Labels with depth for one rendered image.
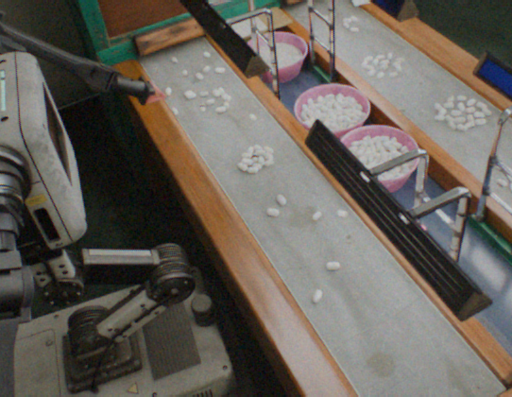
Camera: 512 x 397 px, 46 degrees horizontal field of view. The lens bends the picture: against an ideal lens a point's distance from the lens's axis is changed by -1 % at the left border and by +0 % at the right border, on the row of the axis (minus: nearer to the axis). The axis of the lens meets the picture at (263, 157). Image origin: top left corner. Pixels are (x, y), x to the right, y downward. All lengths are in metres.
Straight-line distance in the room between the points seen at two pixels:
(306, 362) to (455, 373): 0.35
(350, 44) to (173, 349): 1.37
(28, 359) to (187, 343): 0.49
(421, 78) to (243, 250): 1.01
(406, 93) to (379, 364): 1.08
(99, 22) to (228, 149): 0.77
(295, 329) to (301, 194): 0.49
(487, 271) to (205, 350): 0.85
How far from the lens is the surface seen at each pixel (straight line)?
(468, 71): 2.37
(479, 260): 1.85
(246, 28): 2.62
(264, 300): 1.63
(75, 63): 2.02
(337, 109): 2.20
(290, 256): 1.74
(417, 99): 2.25
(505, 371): 1.57
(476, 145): 2.09
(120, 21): 2.53
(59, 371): 2.01
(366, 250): 1.75
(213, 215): 1.83
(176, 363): 1.91
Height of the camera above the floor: 2.11
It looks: 43 degrees down
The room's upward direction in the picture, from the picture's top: 7 degrees counter-clockwise
